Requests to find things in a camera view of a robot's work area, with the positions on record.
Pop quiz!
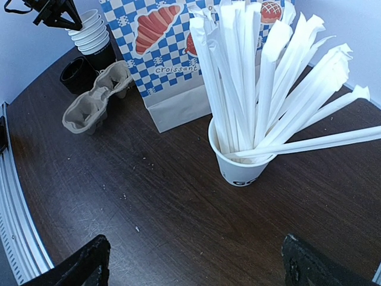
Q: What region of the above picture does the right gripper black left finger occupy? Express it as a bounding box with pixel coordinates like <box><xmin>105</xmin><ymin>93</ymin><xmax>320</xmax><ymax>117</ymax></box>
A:
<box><xmin>24</xmin><ymin>235</ymin><xmax>111</xmax><ymax>286</ymax></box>

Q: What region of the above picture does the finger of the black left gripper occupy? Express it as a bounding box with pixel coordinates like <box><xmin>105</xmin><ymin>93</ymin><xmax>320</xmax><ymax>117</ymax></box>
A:
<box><xmin>32</xmin><ymin>0</ymin><xmax>83</xmax><ymax>31</ymax></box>

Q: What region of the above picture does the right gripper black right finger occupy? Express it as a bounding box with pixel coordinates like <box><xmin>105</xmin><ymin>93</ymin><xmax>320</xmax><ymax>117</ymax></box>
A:
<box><xmin>282</xmin><ymin>234</ymin><xmax>375</xmax><ymax>285</ymax></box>

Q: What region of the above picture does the stack of paper cups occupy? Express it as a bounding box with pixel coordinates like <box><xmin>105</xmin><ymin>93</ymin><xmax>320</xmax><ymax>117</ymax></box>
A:
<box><xmin>65</xmin><ymin>9</ymin><xmax>116</xmax><ymax>72</ymax></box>

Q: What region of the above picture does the blue checkered paper bag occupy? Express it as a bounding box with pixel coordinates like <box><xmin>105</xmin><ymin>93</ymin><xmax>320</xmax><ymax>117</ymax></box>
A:
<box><xmin>99</xmin><ymin>0</ymin><xmax>297</xmax><ymax>134</ymax></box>

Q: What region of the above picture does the brown cardboard cup carrier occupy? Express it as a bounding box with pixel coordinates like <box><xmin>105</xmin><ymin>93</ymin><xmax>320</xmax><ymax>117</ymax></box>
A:
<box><xmin>62</xmin><ymin>60</ymin><xmax>133</xmax><ymax>135</ymax></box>

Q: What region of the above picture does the white cup holding straws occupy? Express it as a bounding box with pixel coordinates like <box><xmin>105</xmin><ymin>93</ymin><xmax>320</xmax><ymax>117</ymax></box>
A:
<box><xmin>208</xmin><ymin>118</ymin><xmax>276</xmax><ymax>187</ymax></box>

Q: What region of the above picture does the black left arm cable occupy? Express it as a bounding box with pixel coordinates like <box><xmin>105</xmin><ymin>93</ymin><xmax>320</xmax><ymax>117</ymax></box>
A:
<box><xmin>3</xmin><ymin>0</ymin><xmax>33</xmax><ymax>14</ymax></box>

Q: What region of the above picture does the aluminium front rail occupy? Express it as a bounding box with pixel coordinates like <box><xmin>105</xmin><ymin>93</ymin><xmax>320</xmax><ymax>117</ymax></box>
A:
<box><xmin>1</xmin><ymin>103</ymin><xmax>54</xmax><ymax>285</ymax></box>

